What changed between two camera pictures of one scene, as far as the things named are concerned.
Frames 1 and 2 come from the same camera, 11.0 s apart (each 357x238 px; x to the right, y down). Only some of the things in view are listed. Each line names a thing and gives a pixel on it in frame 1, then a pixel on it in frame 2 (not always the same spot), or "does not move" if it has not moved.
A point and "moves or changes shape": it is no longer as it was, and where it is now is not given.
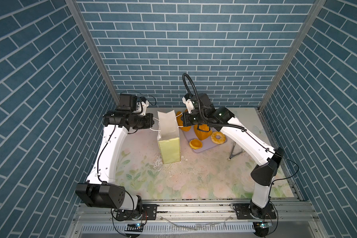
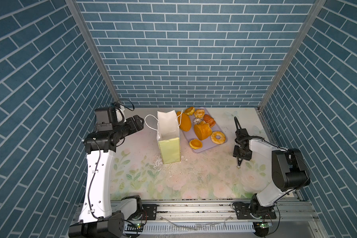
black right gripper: (186, 120) to (246, 157)
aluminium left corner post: (92, 43) does not move
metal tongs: (232, 155) moves or changes shape
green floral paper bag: (168, 137) does not move
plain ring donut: (217, 141) does not move
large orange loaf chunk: (201, 134) does not move
